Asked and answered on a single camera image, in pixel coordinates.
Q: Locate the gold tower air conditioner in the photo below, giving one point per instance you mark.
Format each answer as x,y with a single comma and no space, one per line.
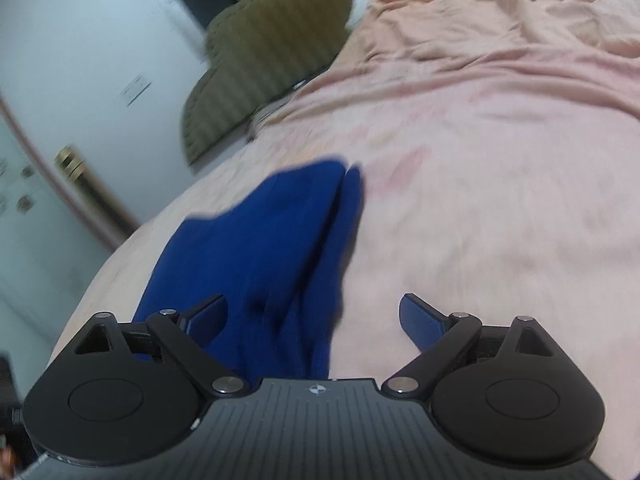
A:
85,185

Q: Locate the flower decal wardrobe door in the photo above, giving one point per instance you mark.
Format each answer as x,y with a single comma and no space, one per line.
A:
25,240

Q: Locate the grey brown pillow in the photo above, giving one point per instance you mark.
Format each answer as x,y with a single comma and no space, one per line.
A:
267,116

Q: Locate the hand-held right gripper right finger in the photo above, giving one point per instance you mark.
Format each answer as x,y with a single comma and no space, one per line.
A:
422,322

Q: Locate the white wall socket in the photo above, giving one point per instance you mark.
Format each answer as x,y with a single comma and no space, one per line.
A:
144,86
130,95

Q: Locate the pink bed sheet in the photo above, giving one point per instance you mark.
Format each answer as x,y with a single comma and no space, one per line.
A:
475,160

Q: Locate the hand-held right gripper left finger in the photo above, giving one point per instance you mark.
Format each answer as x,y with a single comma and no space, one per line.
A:
207,320

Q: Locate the olive padded headboard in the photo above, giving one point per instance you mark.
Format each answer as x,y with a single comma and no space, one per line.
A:
260,50

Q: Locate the blue sweater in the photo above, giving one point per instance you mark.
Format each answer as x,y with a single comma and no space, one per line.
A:
260,240

